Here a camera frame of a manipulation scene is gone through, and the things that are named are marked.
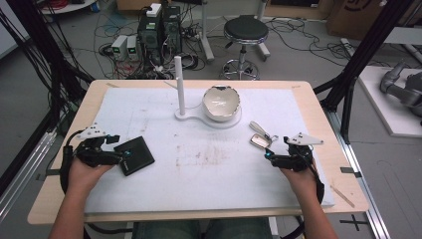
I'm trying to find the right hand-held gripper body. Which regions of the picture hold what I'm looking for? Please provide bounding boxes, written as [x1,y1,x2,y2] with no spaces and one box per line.
[270,131,325,173]

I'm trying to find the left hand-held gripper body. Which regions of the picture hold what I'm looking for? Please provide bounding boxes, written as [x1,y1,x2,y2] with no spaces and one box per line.
[75,121,123,168]

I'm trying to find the black wallet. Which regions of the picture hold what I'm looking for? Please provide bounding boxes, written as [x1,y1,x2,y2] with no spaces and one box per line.
[113,135,156,177]

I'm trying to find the person's left hand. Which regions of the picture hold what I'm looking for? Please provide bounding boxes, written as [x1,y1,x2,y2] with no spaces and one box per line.
[67,156,116,197]

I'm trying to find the person's right hand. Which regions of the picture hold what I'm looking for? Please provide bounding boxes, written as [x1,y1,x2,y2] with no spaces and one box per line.
[279,164,320,201]

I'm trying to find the black tape strip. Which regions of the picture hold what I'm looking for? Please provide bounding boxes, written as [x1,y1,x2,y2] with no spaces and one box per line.
[339,166,363,179]

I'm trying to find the light wooden table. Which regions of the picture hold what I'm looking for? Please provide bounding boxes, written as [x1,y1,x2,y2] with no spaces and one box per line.
[27,79,370,226]

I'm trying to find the thin wooden stick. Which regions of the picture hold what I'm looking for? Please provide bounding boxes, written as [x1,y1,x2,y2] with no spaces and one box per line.
[329,184,356,209]

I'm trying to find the white foam mat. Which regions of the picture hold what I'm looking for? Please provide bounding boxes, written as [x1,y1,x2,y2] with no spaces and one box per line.
[84,87,335,214]

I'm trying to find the white ceramic bowl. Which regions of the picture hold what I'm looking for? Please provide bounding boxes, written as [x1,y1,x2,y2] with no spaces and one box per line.
[201,85,242,122]

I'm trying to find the white stand with pole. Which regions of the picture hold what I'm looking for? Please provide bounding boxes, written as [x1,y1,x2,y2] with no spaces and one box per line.
[173,55,243,130]

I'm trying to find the black tape cross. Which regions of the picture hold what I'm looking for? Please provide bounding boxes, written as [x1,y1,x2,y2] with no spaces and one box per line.
[338,213,370,232]

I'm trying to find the person's jeans legs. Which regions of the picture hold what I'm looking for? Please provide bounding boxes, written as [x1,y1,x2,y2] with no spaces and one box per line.
[131,216,274,239]

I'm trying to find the white power supply unit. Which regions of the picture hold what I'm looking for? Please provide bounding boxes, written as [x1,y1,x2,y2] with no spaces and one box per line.
[126,35,139,61]
[110,34,129,62]

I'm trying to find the white platform board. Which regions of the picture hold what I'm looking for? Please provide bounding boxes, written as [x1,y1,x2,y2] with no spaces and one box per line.
[357,65,422,139]

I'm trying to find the white metal stand leg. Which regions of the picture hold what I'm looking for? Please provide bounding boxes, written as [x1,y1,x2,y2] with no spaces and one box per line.
[198,0,216,63]
[256,0,272,63]

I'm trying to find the black computer tower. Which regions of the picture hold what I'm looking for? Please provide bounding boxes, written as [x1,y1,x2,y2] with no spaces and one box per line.
[136,12,164,67]
[161,5,183,55]

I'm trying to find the black round stool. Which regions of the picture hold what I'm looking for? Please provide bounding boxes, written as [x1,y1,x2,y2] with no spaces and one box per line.
[221,14,270,81]

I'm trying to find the white box on tower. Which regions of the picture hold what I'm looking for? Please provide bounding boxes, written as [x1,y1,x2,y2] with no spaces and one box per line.
[145,2,163,19]

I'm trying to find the brown cardboard box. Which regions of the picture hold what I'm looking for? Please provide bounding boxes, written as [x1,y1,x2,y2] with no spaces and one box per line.
[325,0,422,42]

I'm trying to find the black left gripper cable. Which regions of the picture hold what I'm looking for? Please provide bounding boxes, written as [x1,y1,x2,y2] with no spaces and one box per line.
[59,129,85,195]

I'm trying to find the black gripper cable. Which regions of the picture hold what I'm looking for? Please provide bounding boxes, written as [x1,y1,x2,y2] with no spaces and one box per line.
[59,129,85,195]
[280,158,326,239]

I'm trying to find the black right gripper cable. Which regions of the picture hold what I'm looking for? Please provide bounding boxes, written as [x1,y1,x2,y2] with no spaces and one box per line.
[280,158,326,239]

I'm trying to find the aluminium rail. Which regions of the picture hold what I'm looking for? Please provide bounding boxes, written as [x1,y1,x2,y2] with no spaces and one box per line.
[325,109,393,239]
[0,129,58,222]

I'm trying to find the tangle of floor cables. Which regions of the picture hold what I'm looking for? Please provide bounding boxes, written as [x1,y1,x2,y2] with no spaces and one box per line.
[93,3,392,81]

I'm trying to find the black frame with cables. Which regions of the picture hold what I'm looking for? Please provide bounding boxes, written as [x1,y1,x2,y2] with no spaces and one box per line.
[0,0,96,197]

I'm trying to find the black frame strut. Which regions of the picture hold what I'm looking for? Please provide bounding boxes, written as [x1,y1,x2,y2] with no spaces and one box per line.
[313,0,416,144]

